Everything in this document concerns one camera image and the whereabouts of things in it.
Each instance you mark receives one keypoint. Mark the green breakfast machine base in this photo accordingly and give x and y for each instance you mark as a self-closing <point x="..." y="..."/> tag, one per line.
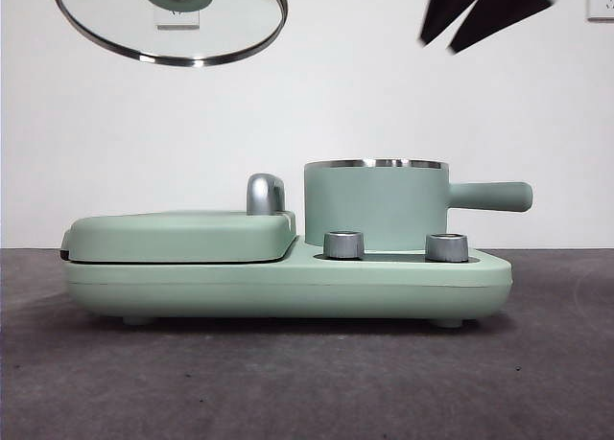
<point x="288" y="291"/>

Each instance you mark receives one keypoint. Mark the green griddle cover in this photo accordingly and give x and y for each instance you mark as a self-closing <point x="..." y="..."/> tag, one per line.
<point x="177" y="238"/>

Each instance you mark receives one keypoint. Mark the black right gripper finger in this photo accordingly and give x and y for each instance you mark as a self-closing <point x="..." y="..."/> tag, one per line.
<point x="455" y="4"/>
<point x="508" y="13"/>

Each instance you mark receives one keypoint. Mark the white wall socket plate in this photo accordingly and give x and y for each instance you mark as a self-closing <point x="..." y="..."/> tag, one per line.
<point x="177" y="22"/>
<point x="602" y="1"/>

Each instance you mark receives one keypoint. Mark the silver control knob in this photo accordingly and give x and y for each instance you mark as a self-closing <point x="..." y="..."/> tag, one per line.
<point x="447" y="247"/>
<point x="344" y="246"/>

